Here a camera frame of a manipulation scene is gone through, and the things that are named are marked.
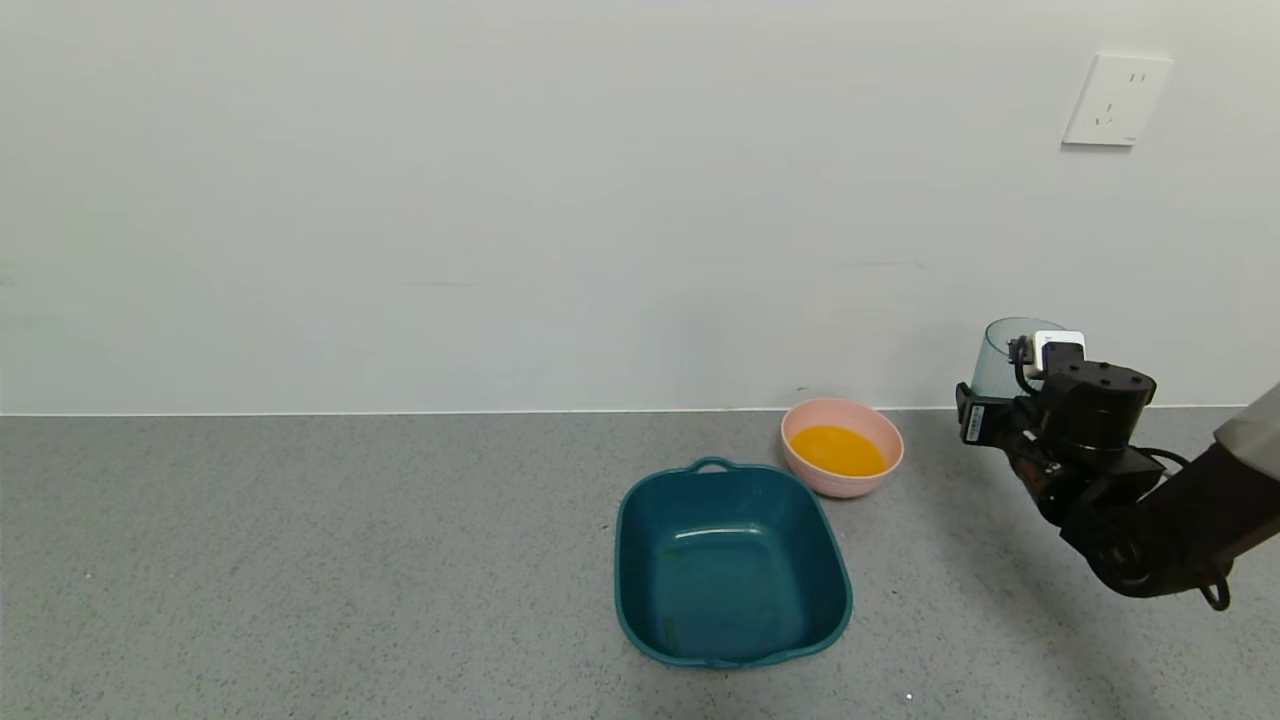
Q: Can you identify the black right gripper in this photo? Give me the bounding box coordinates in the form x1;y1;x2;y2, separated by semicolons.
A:
955;381;1044;448

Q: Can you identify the ribbed translucent blue cup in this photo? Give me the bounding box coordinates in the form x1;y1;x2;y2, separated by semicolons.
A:
972;318;1067;401

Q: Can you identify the orange juice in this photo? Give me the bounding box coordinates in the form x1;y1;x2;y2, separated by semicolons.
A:
790;425;888;478

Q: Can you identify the pink bowl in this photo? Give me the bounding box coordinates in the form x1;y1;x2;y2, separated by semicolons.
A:
781;397;905;499

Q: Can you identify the teal plastic basin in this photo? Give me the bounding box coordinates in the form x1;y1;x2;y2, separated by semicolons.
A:
615;457;854;669

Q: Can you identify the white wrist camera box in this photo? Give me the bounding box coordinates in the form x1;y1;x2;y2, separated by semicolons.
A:
1032;331;1087;379

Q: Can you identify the white wall socket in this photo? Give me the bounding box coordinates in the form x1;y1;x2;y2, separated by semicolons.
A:
1062;53;1173;148

